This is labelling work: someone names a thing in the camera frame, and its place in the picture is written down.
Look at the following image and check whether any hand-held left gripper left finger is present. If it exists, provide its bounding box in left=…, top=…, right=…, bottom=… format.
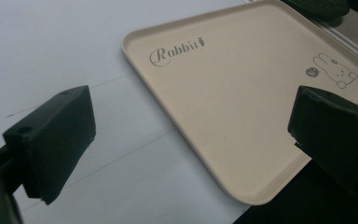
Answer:
left=0, top=85, right=97, bottom=206

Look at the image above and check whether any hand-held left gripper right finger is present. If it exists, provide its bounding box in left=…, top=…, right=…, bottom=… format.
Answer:
left=287, top=85, right=358, bottom=200

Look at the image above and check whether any grey ribbed panel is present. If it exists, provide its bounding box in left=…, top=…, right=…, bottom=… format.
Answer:
left=315, top=8, right=358, bottom=65

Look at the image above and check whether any beige plastic tray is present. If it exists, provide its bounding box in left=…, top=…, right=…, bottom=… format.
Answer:
left=120, top=0, right=358, bottom=206

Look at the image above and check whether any dark green object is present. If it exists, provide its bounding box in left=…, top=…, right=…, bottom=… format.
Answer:
left=281, top=0, right=351, bottom=19

